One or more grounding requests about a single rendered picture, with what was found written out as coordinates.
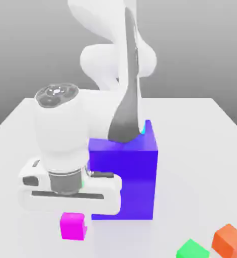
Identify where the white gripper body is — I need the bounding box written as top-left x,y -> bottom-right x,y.
17,174 -> 123,216

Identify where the large blue box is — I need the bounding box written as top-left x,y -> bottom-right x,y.
88,119 -> 159,221

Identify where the small orange cube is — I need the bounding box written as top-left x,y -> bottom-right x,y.
211,223 -> 237,258

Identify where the small magenta cube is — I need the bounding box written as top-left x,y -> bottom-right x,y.
59,212 -> 88,241

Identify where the small green cube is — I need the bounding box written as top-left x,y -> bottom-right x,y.
175,238 -> 211,258

